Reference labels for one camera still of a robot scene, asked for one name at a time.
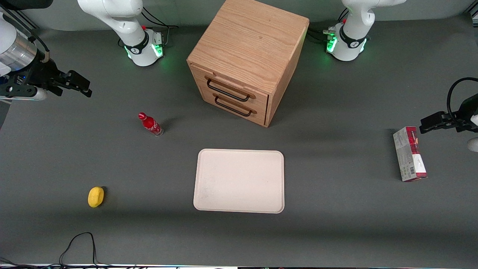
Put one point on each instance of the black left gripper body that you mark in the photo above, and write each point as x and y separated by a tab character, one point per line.
464	120

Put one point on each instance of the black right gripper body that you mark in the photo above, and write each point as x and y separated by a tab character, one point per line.
42	73

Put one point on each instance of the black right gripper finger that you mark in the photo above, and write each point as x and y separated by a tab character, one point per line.
78	83
55	90

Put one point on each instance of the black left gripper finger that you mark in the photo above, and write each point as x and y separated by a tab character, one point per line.
460	128
433	122

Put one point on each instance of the wooden drawer with shallow front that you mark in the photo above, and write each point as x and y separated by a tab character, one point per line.
257	96

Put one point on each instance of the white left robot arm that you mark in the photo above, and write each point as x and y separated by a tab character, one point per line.
354	33

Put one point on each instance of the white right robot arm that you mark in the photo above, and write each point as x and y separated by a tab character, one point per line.
123	15

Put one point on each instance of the wooden drawer with tall front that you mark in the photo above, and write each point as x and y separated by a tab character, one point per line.
257	114

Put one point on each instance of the wooden drawer cabinet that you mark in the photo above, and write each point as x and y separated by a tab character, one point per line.
250	41

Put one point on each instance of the grey and red carton box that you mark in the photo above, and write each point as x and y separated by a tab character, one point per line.
407	157

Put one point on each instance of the red cola bottle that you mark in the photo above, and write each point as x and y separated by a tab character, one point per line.
150	124

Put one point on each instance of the yellow lemon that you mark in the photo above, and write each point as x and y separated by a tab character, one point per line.
95	197

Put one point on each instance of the beige plastic tray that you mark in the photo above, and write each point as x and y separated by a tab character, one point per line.
239	181

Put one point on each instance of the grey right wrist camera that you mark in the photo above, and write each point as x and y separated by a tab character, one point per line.
35	94

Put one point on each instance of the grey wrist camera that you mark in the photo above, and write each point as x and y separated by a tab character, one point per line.
35	94
474	144

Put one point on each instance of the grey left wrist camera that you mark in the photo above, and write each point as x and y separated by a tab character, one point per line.
474	144

